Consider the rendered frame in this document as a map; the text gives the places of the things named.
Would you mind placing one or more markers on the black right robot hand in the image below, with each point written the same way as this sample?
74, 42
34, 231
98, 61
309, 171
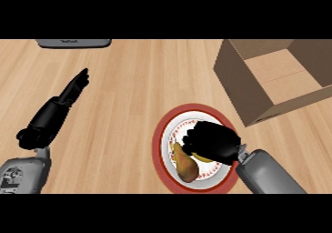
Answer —
213, 141

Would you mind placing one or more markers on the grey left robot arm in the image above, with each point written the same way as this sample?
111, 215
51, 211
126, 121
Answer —
21, 174

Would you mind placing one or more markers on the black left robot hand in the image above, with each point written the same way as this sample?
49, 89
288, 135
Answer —
46, 119

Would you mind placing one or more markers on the open cardboard box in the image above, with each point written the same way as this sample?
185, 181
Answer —
275, 75

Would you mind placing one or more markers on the red-rimmed white plate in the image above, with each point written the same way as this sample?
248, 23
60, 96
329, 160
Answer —
195, 148

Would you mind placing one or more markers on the brown-yellow pear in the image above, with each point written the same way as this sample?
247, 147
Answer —
185, 167

